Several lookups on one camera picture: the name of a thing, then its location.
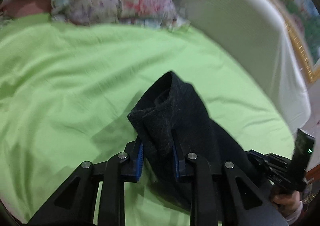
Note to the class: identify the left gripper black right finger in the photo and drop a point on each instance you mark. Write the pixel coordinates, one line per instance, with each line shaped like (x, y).
(221, 193)

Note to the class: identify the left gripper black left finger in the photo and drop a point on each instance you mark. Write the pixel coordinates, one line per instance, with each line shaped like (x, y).
(91, 185)

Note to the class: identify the black pants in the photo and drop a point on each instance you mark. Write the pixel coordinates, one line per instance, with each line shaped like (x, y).
(170, 118)

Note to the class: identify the gold framed floral painting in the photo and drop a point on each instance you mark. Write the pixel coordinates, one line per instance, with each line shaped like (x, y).
(302, 17)

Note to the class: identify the green bed sheet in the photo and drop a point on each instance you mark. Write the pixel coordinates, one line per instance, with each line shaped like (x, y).
(66, 92)

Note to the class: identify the right hand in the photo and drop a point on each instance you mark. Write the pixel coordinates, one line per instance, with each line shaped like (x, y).
(290, 205)

